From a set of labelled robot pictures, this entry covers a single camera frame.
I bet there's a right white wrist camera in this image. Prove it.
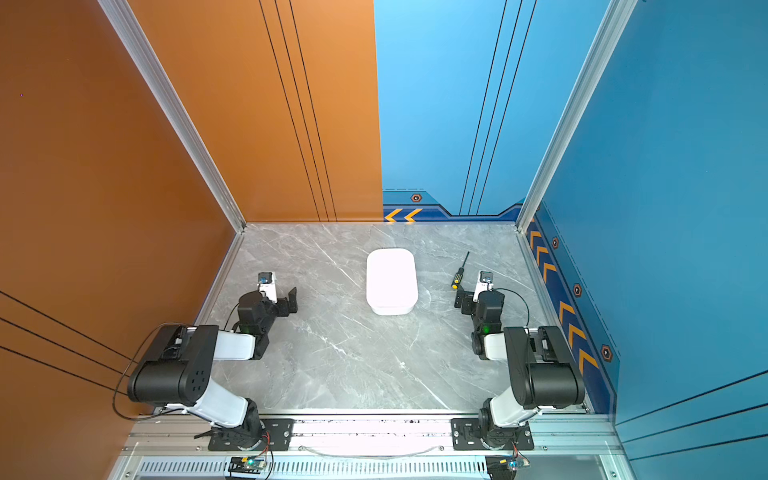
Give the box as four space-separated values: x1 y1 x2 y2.
473 270 493 302

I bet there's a yellow black screwdriver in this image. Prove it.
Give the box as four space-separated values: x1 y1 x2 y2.
451 252 470 290

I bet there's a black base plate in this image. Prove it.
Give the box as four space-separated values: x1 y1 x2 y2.
450 418 535 451
208 417 295 453

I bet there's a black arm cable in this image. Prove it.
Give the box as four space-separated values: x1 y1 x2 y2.
496 287 532 329
111 322 199 421

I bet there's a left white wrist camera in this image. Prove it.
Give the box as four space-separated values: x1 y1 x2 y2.
257 271 278 303

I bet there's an aluminium frame post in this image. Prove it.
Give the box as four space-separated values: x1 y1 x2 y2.
516 0 638 234
98 0 247 234

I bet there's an aluminium front rail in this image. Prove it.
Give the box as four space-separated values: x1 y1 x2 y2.
109 410 634 479

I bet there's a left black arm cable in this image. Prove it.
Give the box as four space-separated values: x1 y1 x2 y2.
111 322 199 421

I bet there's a left aluminium frame post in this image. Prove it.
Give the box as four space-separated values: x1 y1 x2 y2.
98 0 247 234

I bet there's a right small circuit board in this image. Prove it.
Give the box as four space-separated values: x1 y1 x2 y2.
485 456 530 480

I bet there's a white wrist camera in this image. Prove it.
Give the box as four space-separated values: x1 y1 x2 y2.
473 270 493 302
257 271 278 303

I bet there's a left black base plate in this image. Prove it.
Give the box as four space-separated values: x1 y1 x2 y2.
208 417 295 453

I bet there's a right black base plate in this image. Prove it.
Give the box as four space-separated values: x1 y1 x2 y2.
450 418 535 451

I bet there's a white plastic bin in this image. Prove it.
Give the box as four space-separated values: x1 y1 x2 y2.
366 248 419 316

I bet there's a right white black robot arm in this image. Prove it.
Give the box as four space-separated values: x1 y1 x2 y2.
451 287 586 451

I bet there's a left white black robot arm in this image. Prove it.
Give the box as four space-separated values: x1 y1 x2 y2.
127 288 298 452

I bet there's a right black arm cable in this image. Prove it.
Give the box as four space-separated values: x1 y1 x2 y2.
496 287 532 329

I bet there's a left green circuit board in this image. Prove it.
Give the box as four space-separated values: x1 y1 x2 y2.
227 456 270 479

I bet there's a right aluminium frame post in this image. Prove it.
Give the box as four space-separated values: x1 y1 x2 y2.
516 0 638 234

